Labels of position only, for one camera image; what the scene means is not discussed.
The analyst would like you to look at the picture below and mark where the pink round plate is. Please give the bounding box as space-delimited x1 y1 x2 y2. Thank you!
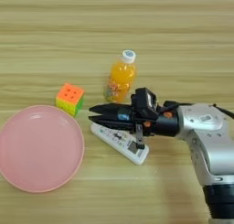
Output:
0 104 86 194

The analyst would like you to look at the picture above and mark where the orange juice bottle white cap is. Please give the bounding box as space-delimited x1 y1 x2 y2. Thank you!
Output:
102 49 138 104

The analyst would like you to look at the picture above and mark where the white remote control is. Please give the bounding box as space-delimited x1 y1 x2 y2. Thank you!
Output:
90 123 151 166

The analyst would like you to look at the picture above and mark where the colourful puzzle cube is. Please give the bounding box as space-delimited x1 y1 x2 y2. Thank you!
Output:
55 82 86 118

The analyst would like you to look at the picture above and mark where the small black box white label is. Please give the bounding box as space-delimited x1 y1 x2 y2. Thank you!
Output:
131 87 160 121

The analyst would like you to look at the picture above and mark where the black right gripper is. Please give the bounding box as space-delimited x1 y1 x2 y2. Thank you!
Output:
88 94 180 150

